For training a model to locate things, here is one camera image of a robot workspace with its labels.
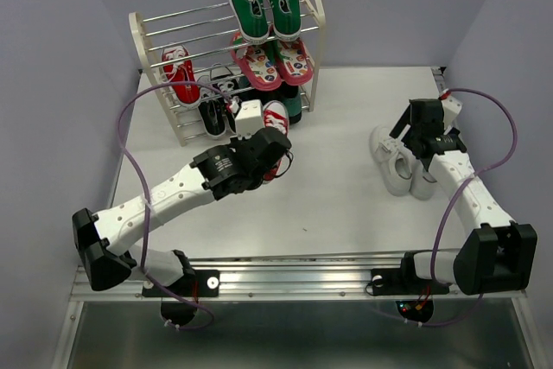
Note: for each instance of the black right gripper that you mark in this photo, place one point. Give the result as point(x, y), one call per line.
point(401, 125)

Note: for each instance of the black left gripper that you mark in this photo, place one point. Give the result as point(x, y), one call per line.
point(238, 143)

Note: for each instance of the red canvas sneaker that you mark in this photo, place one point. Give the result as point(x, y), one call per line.
point(189, 95)
point(275, 115)

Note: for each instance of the black canvas sneaker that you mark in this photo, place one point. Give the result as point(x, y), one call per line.
point(212, 105)
point(229, 92)

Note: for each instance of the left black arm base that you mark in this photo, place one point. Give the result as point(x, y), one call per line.
point(180, 306)

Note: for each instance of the white sneaker under arm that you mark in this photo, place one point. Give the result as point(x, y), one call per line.
point(423, 184)

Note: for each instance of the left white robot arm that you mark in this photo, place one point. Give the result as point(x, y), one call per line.
point(107, 240)

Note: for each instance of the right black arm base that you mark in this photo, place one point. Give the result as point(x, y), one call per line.
point(403, 281)

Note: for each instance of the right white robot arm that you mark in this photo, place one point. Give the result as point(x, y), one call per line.
point(498, 253)

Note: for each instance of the teal suede shoe right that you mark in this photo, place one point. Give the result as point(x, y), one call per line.
point(293, 102)

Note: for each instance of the teal suede shoe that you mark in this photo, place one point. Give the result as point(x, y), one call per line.
point(247, 91)
point(293, 102)

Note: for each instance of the teal suede shoe left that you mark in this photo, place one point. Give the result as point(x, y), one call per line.
point(247, 91)

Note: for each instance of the cream metal shoe shelf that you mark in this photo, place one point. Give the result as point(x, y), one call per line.
point(206, 33)

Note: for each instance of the white fashion sneaker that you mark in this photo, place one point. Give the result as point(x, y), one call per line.
point(393, 164)

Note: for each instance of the pink patterned slipper left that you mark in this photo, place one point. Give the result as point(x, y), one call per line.
point(257, 63)

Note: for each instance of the pink patterned slipper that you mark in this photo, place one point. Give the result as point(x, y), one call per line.
point(292, 62)
point(257, 63)

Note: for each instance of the pink patterned slipper right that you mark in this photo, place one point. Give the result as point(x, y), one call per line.
point(292, 62)

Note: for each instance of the green sneaker left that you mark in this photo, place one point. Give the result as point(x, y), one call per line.
point(252, 20)

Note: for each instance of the green sneaker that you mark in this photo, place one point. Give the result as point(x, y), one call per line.
point(252, 20)
point(287, 22)

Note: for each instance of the green sneaker right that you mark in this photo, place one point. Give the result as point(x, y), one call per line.
point(287, 22)

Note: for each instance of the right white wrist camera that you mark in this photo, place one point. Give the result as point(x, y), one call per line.
point(451, 108)

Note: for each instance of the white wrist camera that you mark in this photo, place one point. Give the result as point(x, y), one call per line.
point(246, 117)
point(451, 108)

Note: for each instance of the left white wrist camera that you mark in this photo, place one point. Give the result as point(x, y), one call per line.
point(246, 117)

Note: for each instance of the aluminium table frame rail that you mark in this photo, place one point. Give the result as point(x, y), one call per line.
point(302, 278)

